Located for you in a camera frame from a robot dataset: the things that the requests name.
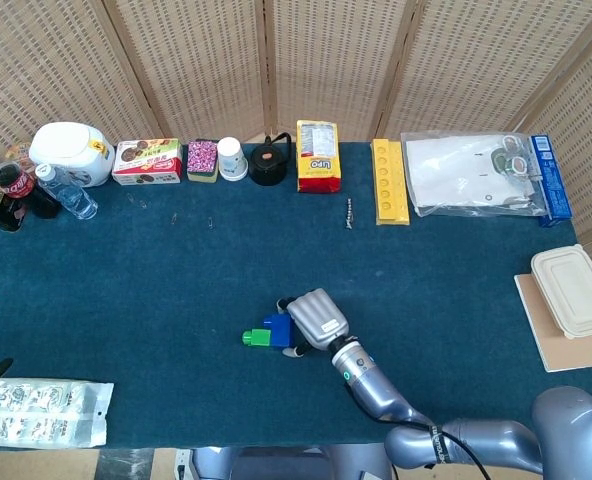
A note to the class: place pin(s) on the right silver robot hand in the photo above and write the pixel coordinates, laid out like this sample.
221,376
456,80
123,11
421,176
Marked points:
318,320

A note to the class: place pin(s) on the blue toy block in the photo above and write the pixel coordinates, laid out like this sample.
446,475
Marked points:
281,332

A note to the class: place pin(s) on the green toy block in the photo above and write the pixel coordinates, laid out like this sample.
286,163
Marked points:
260,337

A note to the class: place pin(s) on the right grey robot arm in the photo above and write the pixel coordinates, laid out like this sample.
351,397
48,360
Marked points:
376,390

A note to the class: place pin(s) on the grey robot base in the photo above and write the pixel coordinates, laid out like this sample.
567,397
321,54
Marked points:
286,462

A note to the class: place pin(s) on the transparent blister pack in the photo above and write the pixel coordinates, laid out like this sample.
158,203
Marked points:
41,412

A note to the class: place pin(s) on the blue table cloth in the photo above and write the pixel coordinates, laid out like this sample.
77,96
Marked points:
176,280

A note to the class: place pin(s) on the yellow plastic holed tray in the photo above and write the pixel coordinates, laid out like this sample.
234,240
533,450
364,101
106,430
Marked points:
390,185

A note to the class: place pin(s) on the yellow red snack bag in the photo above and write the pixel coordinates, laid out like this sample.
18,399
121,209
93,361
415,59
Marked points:
318,160

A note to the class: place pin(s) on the white paper cup stack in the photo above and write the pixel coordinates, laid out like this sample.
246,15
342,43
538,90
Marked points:
232,157

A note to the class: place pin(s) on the cola bottle red label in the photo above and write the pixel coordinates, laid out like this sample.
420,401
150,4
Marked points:
21,187

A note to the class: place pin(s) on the clear water bottle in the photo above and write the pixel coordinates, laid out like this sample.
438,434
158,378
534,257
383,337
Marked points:
73,197

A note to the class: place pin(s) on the pink patterned yellow sponge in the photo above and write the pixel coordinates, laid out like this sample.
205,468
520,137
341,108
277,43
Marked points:
202,157

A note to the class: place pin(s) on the clear plastic bag with papers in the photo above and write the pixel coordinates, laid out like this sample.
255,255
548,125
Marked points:
451,170

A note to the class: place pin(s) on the red white cookie box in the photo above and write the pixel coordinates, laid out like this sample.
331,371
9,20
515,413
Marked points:
148,162

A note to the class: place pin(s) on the white plastic canister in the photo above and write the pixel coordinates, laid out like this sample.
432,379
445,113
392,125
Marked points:
71,145

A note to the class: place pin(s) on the brown spiral notebook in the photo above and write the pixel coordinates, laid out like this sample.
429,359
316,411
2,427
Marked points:
566,350

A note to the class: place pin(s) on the beige takeout container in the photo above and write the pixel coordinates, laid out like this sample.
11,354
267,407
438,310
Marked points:
573,292

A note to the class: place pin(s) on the blue cardboard box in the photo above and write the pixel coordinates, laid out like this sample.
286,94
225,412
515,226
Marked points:
553,185

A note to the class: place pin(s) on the woven folding screen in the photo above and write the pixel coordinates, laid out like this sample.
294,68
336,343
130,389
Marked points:
201,60

